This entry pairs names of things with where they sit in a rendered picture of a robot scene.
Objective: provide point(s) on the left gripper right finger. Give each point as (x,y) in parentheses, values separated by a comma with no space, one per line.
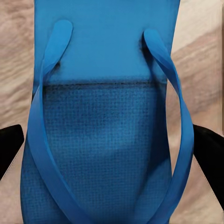
(209,152)

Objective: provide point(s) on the sandal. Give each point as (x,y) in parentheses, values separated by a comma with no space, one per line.
(96,149)

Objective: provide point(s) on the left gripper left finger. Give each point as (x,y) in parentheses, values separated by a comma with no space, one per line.
(11,139)

